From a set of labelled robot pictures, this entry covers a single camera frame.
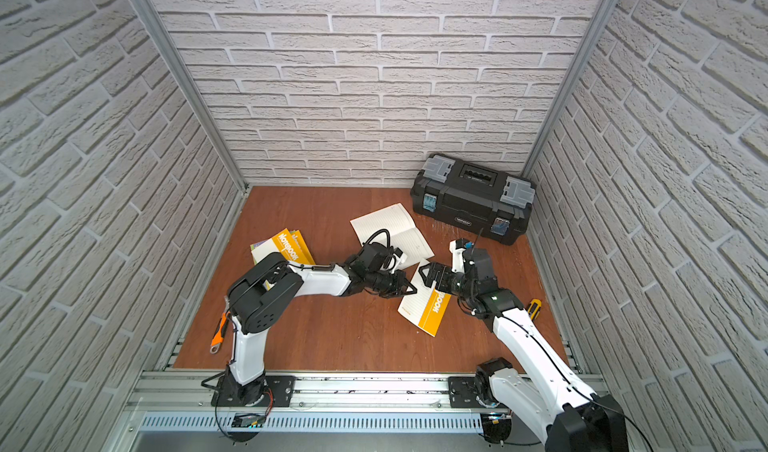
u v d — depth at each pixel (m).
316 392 0.76
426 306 0.87
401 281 0.81
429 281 0.72
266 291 0.53
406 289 0.85
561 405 0.41
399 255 0.87
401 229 1.06
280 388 0.75
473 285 0.61
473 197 0.95
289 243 0.97
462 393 0.73
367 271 0.76
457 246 0.75
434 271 0.71
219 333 0.82
